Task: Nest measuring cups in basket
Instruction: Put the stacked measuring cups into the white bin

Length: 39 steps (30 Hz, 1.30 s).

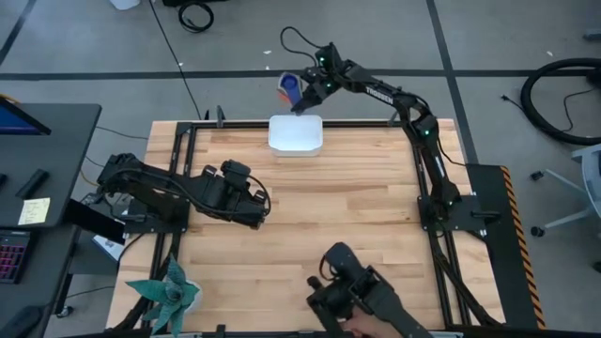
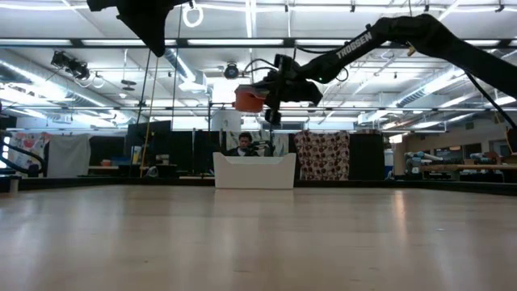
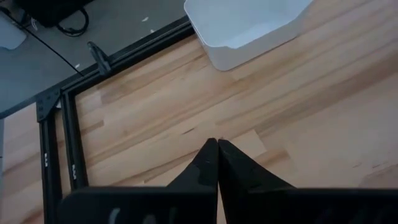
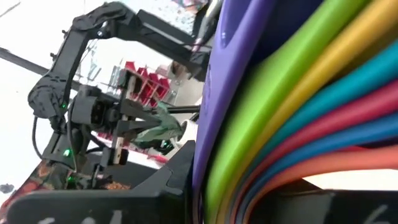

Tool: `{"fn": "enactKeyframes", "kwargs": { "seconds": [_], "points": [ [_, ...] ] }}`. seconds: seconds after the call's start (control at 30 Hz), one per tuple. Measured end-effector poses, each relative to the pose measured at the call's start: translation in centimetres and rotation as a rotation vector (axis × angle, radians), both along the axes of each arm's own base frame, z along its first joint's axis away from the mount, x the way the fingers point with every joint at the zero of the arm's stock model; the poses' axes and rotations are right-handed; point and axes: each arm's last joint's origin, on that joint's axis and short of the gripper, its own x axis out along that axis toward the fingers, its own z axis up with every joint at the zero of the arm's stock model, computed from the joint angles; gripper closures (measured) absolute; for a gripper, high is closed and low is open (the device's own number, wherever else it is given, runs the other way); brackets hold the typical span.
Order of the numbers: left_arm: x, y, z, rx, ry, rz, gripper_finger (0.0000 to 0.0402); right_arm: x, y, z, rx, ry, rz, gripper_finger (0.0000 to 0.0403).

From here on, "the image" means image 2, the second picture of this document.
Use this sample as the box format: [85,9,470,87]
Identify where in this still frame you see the floral print cloth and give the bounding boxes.
[7,131,52,171]

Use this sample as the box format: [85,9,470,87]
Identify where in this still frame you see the white plastic basket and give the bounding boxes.
[212,151,297,190]

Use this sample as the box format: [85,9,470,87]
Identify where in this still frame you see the red dotted cloth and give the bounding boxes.
[293,129,351,182]

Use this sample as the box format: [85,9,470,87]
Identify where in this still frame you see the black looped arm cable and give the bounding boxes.
[0,115,48,175]

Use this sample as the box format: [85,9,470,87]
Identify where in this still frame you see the orange measuring cup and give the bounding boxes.
[233,86,268,114]

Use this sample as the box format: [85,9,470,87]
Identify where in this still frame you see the round black ceiling lamp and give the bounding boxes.
[223,62,240,81]

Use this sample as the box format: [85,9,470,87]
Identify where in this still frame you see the yellow hanging strap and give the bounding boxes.
[140,54,162,179]

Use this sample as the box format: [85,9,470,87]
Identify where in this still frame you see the thin black crossbeam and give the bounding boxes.
[0,105,517,112]

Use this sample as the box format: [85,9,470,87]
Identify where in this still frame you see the black ceiling lamp pair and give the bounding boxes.
[50,50,92,82]

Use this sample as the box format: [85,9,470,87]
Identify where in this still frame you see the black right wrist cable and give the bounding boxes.
[241,57,280,76]

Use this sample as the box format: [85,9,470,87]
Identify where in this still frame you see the grey hanging cloth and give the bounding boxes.
[47,133,93,179]

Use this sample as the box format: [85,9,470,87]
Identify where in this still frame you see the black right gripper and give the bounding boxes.
[237,54,324,126]

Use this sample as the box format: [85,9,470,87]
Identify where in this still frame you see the wooden workbench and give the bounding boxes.
[419,162,517,171]

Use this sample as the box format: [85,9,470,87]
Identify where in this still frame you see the white cylindrical tank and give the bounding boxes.
[210,112,242,133]

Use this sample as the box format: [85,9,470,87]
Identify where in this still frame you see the white hanging ring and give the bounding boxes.
[181,1,205,28]

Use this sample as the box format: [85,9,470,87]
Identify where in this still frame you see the person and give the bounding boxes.
[225,132,260,158]

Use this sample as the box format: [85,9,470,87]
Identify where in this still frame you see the yellow hanging cord plug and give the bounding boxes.
[406,0,419,57]

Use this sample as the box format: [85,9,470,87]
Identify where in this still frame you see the black metal frame stand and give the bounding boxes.
[208,99,273,133]

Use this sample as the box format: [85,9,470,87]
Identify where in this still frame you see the black aluminium table frame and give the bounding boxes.
[0,174,517,194]

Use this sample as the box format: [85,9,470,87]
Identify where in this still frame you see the black overhead crossbeam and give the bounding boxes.
[0,37,517,50]

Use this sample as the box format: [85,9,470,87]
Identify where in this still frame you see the black partition panel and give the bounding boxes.
[127,120,173,177]

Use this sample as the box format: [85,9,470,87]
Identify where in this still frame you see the black cabinet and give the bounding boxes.
[347,133,385,182]

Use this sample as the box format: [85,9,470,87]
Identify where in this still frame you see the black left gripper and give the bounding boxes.
[86,0,191,57]

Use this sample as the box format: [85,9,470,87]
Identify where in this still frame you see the silver ventilation duct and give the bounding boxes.
[395,48,517,108]
[0,48,134,124]

